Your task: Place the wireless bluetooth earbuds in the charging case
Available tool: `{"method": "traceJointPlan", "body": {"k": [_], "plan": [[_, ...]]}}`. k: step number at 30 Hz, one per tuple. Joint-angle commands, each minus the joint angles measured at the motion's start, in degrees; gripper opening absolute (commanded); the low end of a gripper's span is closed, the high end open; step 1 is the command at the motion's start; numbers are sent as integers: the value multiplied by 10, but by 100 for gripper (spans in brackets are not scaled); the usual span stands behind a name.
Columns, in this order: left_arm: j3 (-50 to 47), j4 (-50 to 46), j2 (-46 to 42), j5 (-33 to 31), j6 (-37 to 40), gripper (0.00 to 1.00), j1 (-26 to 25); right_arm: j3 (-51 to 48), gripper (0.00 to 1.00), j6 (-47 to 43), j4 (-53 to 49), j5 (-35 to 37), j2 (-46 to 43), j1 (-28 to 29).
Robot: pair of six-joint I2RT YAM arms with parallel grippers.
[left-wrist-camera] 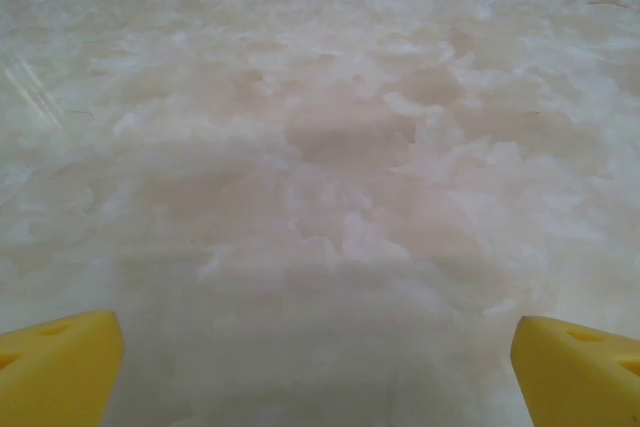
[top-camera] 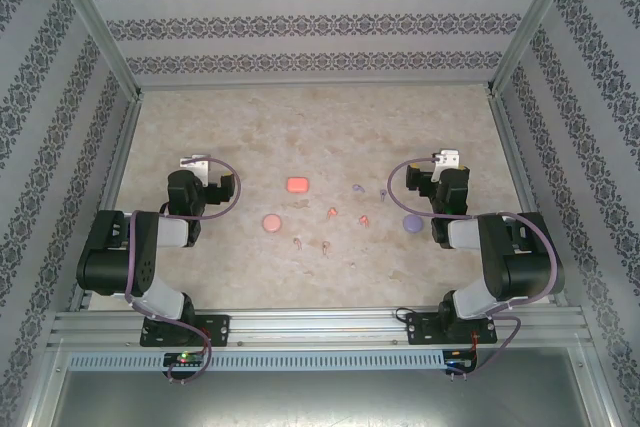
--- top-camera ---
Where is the grey metal bench panel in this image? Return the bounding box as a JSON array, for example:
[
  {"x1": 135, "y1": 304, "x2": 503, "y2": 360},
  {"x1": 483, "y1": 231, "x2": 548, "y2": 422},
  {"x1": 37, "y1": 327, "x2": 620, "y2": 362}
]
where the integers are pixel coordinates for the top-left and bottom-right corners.
[{"x1": 29, "y1": 341, "x2": 616, "y2": 427}]

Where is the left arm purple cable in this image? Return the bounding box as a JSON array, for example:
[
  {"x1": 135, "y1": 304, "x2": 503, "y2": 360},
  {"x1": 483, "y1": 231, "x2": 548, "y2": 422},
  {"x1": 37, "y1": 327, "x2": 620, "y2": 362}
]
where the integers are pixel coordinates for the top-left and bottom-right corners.
[{"x1": 122, "y1": 156, "x2": 245, "y2": 386}]

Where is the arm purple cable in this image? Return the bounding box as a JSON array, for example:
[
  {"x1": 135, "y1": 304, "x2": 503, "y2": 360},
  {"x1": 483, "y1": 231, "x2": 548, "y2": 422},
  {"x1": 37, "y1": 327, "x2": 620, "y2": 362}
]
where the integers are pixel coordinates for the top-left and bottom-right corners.
[
  {"x1": 388, "y1": 156, "x2": 559, "y2": 378},
  {"x1": 122, "y1": 156, "x2": 245, "y2": 386}
]

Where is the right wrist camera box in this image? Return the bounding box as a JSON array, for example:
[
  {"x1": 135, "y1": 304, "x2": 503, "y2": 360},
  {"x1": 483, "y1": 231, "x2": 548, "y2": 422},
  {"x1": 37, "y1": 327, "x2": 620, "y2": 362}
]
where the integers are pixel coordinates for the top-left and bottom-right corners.
[{"x1": 432, "y1": 148, "x2": 461, "y2": 183}]

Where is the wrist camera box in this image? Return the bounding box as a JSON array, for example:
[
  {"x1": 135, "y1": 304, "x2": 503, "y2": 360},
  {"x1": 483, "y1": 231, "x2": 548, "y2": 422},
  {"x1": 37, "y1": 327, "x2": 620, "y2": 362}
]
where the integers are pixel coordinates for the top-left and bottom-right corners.
[
  {"x1": 432, "y1": 148, "x2": 461, "y2": 183},
  {"x1": 179, "y1": 153, "x2": 210, "y2": 187}
]

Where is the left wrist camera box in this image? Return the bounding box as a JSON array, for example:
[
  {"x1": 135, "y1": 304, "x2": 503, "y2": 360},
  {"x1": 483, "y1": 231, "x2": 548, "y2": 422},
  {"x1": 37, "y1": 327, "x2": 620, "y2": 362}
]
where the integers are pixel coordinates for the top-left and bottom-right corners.
[{"x1": 179, "y1": 153, "x2": 210, "y2": 187}]

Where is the aluminium side rail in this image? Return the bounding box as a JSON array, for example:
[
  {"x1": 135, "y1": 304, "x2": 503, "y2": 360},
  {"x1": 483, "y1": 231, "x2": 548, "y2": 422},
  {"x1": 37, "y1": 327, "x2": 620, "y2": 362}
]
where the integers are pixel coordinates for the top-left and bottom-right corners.
[
  {"x1": 485, "y1": 89, "x2": 571, "y2": 309},
  {"x1": 67, "y1": 96, "x2": 145, "y2": 313}
]

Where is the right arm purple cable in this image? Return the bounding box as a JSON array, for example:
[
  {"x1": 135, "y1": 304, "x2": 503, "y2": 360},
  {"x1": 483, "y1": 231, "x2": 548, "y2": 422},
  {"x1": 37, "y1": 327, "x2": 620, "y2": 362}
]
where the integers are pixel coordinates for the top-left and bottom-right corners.
[{"x1": 388, "y1": 156, "x2": 559, "y2": 378}]

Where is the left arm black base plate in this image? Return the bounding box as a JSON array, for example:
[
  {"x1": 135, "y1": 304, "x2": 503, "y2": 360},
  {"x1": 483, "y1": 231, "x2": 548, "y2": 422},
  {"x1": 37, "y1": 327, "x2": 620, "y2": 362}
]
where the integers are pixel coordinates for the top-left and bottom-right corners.
[{"x1": 139, "y1": 314, "x2": 231, "y2": 348}]

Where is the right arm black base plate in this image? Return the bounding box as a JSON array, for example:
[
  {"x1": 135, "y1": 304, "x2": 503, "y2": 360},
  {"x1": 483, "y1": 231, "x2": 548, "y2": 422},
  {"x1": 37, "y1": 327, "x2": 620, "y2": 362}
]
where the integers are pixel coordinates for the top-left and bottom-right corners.
[{"x1": 404, "y1": 311, "x2": 499, "y2": 347}]

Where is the aluminium frame post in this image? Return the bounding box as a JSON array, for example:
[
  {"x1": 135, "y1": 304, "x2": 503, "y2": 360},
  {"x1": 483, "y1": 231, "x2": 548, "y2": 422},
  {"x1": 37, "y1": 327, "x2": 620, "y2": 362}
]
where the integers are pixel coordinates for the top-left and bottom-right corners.
[
  {"x1": 484, "y1": 0, "x2": 599, "y2": 98},
  {"x1": 39, "y1": 0, "x2": 146, "y2": 101}
]

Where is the aluminium mounting rail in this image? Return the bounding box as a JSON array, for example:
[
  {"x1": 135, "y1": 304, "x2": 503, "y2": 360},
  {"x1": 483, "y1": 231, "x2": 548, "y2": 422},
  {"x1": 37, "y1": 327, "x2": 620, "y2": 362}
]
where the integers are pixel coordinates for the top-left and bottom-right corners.
[{"x1": 47, "y1": 307, "x2": 596, "y2": 349}]

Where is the grey slotted cable duct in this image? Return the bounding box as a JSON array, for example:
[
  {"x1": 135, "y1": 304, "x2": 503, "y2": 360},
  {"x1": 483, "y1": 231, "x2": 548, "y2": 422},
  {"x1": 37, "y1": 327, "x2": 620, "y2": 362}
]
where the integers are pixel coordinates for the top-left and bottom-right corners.
[{"x1": 67, "y1": 350, "x2": 446, "y2": 372}]

